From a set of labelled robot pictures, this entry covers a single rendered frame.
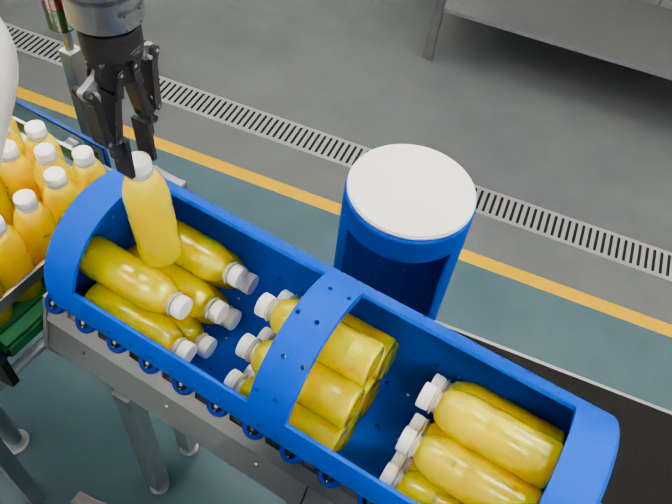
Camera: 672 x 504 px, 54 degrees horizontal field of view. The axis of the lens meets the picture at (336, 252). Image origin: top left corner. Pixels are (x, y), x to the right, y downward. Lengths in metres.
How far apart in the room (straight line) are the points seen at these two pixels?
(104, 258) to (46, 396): 1.27
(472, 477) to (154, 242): 0.59
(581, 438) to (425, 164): 0.74
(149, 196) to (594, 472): 0.71
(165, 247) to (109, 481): 1.23
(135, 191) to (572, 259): 2.14
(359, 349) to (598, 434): 0.34
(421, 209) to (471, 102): 2.08
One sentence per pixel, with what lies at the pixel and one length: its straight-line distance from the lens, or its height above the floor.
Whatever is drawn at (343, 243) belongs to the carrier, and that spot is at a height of 0.90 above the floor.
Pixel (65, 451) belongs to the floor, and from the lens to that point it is 2.26.
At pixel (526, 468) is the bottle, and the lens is 0.97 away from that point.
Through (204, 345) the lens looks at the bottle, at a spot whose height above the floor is 1.02.
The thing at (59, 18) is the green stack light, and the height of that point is 1.19.
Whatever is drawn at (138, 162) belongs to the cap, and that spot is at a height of 1.34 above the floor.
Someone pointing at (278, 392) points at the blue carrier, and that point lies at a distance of 0.95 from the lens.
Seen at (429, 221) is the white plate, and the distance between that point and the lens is 1.35.
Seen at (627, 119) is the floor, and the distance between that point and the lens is 3.66.
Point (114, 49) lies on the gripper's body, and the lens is 0.84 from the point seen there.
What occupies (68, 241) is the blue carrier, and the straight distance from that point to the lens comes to 1.11.
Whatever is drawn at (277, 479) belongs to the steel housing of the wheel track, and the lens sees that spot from 1.22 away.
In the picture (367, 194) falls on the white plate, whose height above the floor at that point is 1.04.
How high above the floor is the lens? 2.02
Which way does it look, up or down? 51 degrees down
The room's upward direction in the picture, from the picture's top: 8 degrees clockwise
